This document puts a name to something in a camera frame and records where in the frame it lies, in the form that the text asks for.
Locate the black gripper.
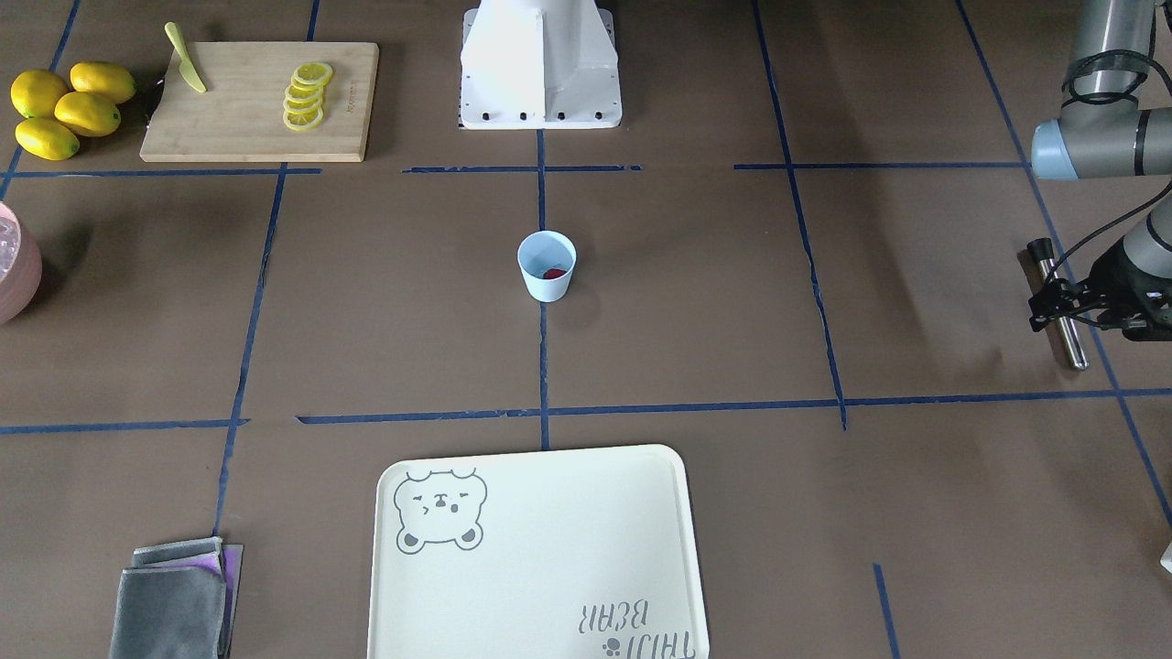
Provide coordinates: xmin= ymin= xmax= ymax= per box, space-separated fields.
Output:
xmin=1028 ymin=242 xmax=1171 ymax=332

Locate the steel muddler with black tip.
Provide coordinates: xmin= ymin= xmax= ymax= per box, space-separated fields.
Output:
xmin=1026 ymin=237 xmax=1090 ymax=372

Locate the light blue plastic cup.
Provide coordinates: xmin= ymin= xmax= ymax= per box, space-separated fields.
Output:
xmin=516 ymin=231 xmax=578 ymax=303

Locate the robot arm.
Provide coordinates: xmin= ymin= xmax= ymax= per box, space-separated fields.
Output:
xmin=1029 ymin=1 xmax=1171 ymax=341

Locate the pink bowl of ice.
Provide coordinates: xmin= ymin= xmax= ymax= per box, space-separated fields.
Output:
xmin=1 ymin=203 xmax=43 ymax=325

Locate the cream bear serving tray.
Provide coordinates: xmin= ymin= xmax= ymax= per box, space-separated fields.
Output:
xmin=364 ymin=444 xmax=711 ymax=658

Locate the lemon slices stack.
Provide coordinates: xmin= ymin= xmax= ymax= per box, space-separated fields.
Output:
xmin=282 ymin=61 xmax=334 ymax=131

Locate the wooden cutting board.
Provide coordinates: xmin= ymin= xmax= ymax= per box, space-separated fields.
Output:
xmin=141 ymin=41 xmax=379 ymax=163

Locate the yellow-green plastic knife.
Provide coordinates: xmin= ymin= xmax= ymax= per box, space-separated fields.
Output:
xmin=164 ymin=21 xmax=207 ymax=93

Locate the grey folded cloth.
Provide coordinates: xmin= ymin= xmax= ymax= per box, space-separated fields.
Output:
xmin=108 ymin=535 xmax=245 ymax=658

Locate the yellow lemon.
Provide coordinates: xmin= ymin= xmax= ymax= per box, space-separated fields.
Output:
xmin=53 ymin=91 xmax=122 ymax=137
xmin=70 ymin=61 xmax=137 ymax=106
xmin=9 ymin=70 xmax=71 ymax=118
xmin=14 ymin=118 xmax=81 ymax=161

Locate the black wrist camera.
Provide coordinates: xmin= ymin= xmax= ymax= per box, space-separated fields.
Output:
xmin=1095 ymin=288 xmax=1171 ymax=342

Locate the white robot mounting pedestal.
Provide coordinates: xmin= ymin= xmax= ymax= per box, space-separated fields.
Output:
xmin=458 ymin=1 xmax=624 ymax=131

